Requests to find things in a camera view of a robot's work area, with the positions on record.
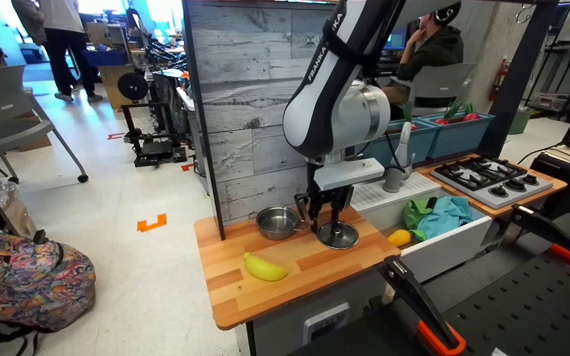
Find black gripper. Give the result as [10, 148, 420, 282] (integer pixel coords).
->
[293, 156, 388, 241]

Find grey toy faucet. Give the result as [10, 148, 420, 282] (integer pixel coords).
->
[382, 122, 414, 193]

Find left red radish toy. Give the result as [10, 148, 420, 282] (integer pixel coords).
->
[438, 100, 479, 126]

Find toy gas stove top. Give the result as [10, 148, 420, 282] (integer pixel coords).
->
[434, 156, 553, 209]

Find white toy sink basin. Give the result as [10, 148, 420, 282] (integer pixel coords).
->
[351, 173, 491, 280]

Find seated person with headphones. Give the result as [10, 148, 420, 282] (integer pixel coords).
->
[384, 1, 464, 108]

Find left teal planter box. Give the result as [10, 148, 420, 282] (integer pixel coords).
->
[363, 118, 438, 165]

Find black orange clamp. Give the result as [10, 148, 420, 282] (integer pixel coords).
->
[511, 203, 570, 262]
[379, 254, 468, 356]

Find yellow banana plush toy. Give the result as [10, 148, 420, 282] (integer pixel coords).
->
[244, 252, 289, 282]

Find green cloth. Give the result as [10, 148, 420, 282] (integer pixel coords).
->
[402, 197, 438, 233]

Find standing person dark trousers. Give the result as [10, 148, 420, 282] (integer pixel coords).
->
[10, 0, 101, 102]

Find teal cloth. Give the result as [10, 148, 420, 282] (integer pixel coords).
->
[418, 195, 477, 239]

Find black 3d printer frame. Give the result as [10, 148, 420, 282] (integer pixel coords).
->
[117, 71, 187, 167]

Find steel pot lid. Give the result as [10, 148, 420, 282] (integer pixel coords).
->
[319, 221, 359, 249]

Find small steel pot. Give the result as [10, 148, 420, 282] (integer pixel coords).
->
[256, 205, 301, 241]

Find colourful patterned backpack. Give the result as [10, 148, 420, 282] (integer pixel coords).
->
[0, 231, 97, 332]

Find teal planter box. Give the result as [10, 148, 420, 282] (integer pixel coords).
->
[363, 118, 438, 165]
[416, 114, 493, 160]

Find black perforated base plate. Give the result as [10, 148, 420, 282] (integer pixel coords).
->
[287, 211, 570, 356]

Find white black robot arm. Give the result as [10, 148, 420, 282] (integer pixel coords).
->
[284, 0, 406, 247]

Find grey office chair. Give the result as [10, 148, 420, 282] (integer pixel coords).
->
[0, 65, 90, 183]

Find far black orange clamp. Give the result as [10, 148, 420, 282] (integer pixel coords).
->
[511, 203, 570, 262]

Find near black orange clamp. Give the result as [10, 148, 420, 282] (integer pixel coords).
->
[379, 254, 468, 356]

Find right teal planter box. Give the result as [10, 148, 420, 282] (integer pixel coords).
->
[416, 114, 493, 160]

